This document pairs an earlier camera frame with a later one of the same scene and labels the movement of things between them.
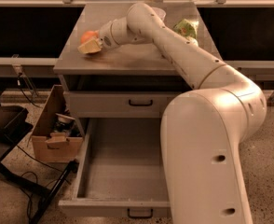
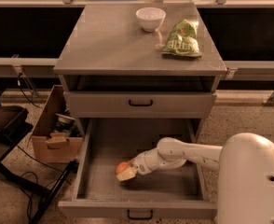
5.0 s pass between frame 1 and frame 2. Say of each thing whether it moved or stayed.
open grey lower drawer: stayed
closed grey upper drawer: stayed
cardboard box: stayed
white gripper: moved
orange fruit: moved
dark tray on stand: stayed
